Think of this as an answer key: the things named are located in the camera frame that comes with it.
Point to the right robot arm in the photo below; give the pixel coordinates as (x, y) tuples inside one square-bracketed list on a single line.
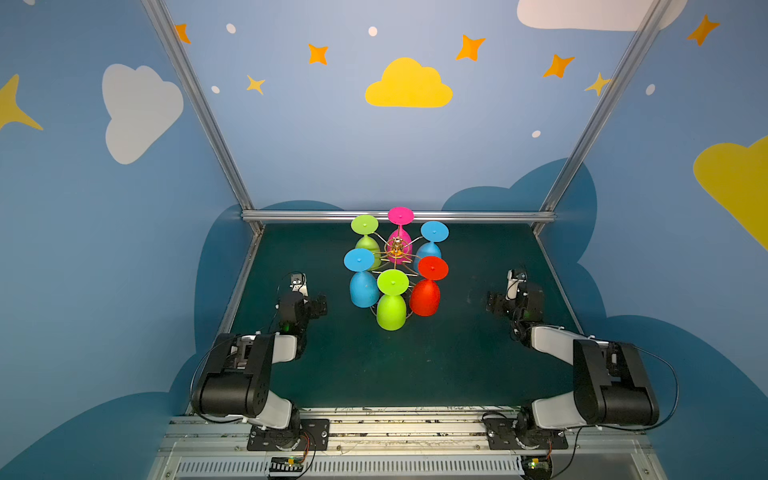
[(610, 383)]

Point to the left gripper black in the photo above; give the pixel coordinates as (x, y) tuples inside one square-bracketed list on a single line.
[(316, 306)]

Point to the pink wine glass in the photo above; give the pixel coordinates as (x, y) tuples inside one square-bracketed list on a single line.
[(399, 244)]

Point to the green wine glass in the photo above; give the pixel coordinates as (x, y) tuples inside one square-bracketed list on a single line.
[(391, 309), (365, 226)]

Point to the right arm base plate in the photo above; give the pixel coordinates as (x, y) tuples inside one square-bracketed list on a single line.
[(504, 434)]

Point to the right circuit board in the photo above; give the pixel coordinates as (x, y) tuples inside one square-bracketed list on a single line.
[(536, 468)]

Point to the back green wine glass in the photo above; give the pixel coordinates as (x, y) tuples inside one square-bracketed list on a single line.
[(365, 226)]

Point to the back aluminium frame bar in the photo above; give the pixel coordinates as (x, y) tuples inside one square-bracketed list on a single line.
[(317, 216)]

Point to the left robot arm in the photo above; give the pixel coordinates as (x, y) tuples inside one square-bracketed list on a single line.
[(234, 383)]

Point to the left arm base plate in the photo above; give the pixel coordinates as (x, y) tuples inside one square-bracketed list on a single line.
[(312, 434)]

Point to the front green wine glass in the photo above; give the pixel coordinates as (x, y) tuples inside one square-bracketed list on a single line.
[(391, 309)]

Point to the aluminium front rail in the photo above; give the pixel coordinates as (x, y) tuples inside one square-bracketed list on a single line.
[(400, 443)]

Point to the left aluminium frame post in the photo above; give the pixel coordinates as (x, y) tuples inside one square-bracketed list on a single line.
[(164, 27)]

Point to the circuit board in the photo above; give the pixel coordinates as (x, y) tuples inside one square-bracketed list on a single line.
[(536, 468), (290, 465)]

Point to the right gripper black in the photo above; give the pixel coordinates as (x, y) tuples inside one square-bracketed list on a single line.
[(495, 303)]

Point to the right aluminium frame post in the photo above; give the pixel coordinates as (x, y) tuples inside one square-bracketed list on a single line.
[(633, 56)]

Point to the aluminium frame post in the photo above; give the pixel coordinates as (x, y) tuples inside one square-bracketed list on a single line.
[(164, 27), (633, 56)]

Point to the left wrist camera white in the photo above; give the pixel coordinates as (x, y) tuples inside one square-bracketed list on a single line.
[(298, 283)]

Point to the red wine glass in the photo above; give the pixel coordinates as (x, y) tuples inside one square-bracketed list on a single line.
[(426, 295)]

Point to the blue wine glass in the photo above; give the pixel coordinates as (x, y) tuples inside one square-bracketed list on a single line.
[(433, 232), (364, 292)]

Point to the left circuit board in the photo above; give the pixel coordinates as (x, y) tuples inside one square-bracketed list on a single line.
[(290, 465)]

